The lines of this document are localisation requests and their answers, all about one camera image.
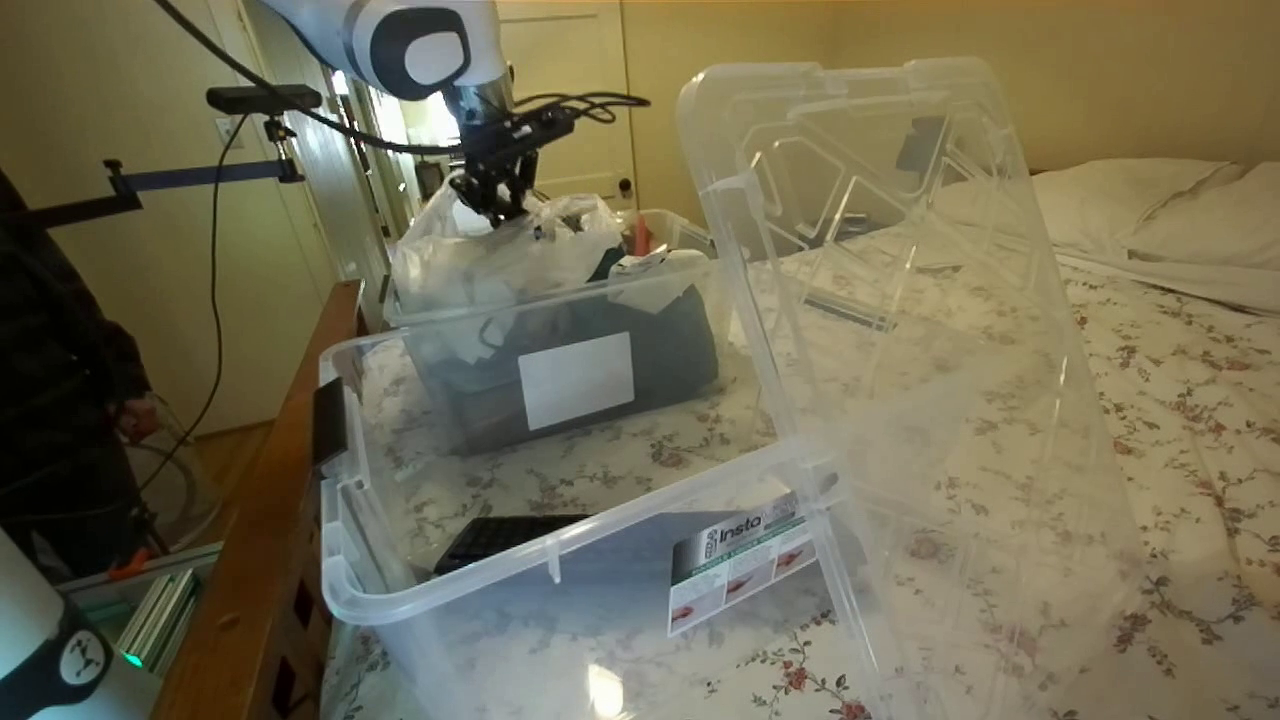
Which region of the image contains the grey fabric bundle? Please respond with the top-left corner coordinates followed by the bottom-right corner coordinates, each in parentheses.
top-left (443, 279), bottom-right (725, 452)

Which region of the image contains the white plastic bag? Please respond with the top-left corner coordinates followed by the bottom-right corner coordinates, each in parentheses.
top-left (389, 179), bottom-right (631, 327)

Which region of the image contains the white pillow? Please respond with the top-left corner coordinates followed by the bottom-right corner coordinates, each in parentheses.
top-left (1029, 152), bottom-right (1280, 320)

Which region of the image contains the large clear plastic bin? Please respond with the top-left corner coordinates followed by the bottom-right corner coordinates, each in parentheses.
top-left (315, 256), bottom-right (889, 720)

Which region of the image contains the blank white label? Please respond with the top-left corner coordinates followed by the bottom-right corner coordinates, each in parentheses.
top-left (512, 327), bottom-right (639, 438)

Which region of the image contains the black computer keyboard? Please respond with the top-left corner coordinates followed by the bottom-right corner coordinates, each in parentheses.
top-left (432, 513), bottom-right (592, 576)

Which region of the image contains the clear plastic bin lid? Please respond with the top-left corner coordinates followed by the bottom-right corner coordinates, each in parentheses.
top-left (672, 52), bottom-right (1152, 700)

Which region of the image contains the silver box with green light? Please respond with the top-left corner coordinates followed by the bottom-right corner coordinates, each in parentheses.
top-left (56, 558), bottom-right (208, 681)

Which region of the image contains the small clear plastic bin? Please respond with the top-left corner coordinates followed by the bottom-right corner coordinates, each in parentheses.
top-left (394, 249), bottom-right (732, 455)

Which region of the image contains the wooden bed footboard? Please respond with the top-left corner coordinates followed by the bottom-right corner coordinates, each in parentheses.
top-left (150, 279), bottom-right (368, 720)

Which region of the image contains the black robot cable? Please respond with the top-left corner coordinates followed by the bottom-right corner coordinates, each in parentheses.
top-left (158, 0), bottom-right (656, 159)

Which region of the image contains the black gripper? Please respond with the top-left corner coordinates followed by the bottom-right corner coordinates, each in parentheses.
top-left (447, 108), bottom-right (550, 228)

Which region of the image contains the printed bin sticker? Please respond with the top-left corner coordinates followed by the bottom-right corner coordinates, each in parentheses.
top-left (665, 496), bottom-right (821, 639)

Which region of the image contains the floral bedsheet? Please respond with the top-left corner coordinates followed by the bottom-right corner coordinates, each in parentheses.
top-left (315, 173), bottom-right (1280, 720)

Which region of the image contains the white and black device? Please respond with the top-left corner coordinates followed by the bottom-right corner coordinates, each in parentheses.
top-left (0, 523), bottom-right (121, 720)

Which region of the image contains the cream panelled door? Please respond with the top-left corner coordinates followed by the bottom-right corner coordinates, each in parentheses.
top-left (493, 0), bottom-right (639, 213)

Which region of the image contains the black camera boom stand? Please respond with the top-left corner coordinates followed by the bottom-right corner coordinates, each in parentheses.
top-left (28, 81), bottom-right (327, 234)

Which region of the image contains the person in dark clothes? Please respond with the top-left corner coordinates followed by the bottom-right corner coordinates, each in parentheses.
top-left (0, 167), bottom-right (160, 585)

